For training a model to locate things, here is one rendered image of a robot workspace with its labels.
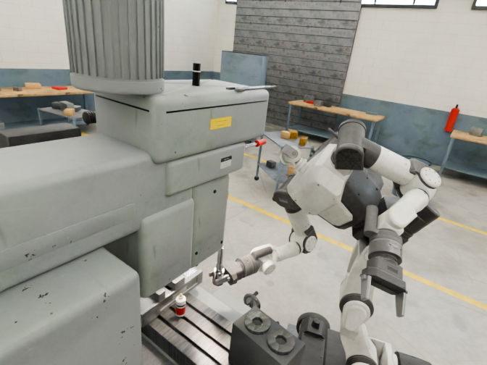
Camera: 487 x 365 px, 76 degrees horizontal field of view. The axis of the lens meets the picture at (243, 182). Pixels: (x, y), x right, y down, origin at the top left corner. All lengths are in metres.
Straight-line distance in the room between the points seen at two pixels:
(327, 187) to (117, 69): 0.79
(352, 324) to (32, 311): 1.24
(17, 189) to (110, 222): 0.20
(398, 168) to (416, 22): 7.30
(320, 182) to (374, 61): 7.41
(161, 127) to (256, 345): 0.75
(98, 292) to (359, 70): 8.22
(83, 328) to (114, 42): 0.54
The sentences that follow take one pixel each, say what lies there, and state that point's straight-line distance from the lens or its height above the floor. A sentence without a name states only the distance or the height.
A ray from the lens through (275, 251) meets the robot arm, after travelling 1.50.
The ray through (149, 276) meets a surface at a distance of 0.91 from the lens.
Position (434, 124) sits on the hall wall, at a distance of 8.28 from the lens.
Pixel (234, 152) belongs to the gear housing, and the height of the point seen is 1.70.
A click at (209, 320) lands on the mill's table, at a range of 1.44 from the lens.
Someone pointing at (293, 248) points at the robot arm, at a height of 1.15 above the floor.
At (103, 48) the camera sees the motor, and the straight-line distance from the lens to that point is 0.71.
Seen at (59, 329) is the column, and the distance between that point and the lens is 0.66.
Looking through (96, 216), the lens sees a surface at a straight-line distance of 0.73.
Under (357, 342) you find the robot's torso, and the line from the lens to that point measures 1.70.
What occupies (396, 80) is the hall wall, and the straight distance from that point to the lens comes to 8.36.
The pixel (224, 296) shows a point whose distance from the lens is 1.81.
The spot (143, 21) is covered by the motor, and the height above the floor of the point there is 2.03.
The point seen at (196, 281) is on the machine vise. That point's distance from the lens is 1.54.
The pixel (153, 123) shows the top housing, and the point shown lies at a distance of 0.73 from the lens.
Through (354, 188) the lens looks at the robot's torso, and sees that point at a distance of 1.22.
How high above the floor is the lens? 2.00
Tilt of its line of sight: 23 degrees down
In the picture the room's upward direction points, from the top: 6 degrees clockwise
